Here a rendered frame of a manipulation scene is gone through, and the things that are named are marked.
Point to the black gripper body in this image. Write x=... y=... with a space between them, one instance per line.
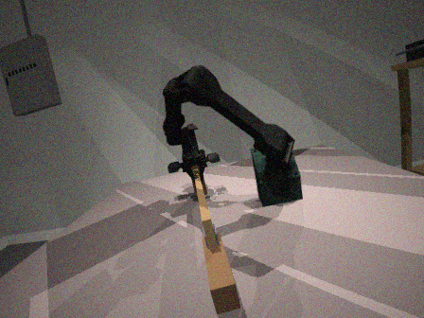
x=211 y=157

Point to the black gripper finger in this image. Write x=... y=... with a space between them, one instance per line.
x=201 y=168
x=190 y=173

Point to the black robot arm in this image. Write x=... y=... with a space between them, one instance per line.
x=200 y=87

